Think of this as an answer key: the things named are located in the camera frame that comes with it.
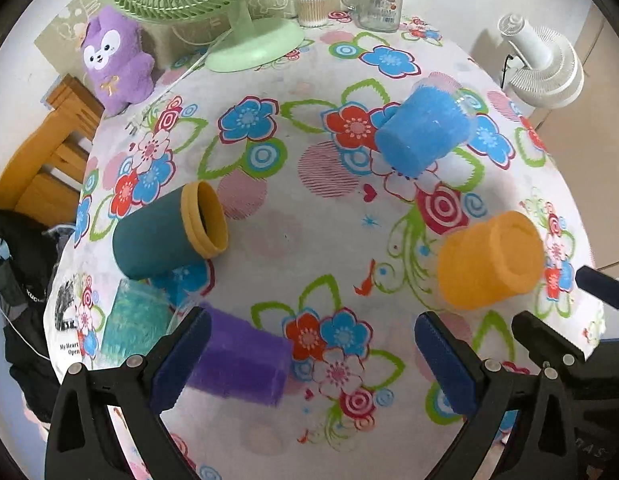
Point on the floral tablecloth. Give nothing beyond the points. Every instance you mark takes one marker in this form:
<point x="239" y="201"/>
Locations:
<point x="309" y="240"/>

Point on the purple cup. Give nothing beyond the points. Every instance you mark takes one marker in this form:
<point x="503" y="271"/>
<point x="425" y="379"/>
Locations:
<point x="244" y="360"/>

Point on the cotton swab container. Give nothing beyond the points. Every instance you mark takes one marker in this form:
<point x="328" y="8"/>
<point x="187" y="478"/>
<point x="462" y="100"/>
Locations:
<point x="311" y="10"/>

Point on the wooden chair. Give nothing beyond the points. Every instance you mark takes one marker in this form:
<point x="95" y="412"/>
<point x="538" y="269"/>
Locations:
<point x="49" y="170"/>

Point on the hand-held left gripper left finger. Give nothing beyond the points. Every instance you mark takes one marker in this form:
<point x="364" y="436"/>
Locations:
<point x="182" y="360"/>

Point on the orange cup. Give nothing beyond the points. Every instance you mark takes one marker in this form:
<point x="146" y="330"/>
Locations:
<point x="484" y="265"/>

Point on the teal cup with yellow rim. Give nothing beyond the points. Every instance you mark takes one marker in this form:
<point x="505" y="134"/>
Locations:
<point x="149" y="235"/>

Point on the purple plush toy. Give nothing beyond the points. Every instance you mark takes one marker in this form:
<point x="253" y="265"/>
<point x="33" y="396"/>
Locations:
<point x="114" y="60"/>

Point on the translucent teal cup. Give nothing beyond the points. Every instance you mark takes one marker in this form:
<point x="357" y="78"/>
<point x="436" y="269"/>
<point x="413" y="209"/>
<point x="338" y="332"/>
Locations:
<point x="132" y="320"/>

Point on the blue cup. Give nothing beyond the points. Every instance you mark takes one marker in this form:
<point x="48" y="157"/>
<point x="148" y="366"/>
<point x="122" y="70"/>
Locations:
<point x="419" y="130"/>

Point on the black bag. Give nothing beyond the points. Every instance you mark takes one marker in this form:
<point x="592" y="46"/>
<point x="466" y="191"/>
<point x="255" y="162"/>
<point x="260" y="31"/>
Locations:
<point x="24" y="270"/>

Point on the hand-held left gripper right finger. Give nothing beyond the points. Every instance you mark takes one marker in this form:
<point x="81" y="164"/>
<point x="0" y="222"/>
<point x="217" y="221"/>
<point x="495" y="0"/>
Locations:
<point x="447" y="365"/>

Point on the white fan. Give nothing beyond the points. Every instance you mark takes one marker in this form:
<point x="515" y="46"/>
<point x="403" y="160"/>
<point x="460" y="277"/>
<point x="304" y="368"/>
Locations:
<point x="544" y="60"/>

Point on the green desk fan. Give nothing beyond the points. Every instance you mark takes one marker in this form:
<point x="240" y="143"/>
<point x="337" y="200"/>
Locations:
<point x="249" y="45"/>

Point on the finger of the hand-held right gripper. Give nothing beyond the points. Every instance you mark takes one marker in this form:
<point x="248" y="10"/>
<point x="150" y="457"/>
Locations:
<point x="544" y="337"/>
<point x="604" y="287"/>

